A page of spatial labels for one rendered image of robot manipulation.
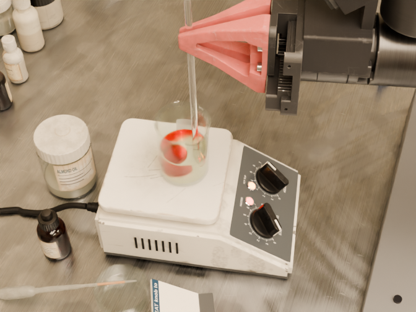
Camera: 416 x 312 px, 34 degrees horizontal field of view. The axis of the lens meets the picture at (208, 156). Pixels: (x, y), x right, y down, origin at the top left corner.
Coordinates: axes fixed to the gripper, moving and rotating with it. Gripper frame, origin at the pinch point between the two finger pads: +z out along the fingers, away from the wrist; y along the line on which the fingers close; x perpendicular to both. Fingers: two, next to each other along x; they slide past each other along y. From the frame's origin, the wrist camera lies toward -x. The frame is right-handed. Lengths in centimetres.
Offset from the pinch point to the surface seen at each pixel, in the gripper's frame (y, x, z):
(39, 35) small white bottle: -25.5, 22.7, 25.2
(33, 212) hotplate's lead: 1.8, 24.5, 18.5
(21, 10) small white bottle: -25.0, 18.2, 26.5
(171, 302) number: 11.7, 23.1, 1.3
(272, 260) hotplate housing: 6.3, 22.6, -8.1
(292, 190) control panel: -2.7, 22.9, -9.7
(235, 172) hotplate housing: -1.8, 19.2, -3.6
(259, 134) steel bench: -13.4, 26.0, -5.3
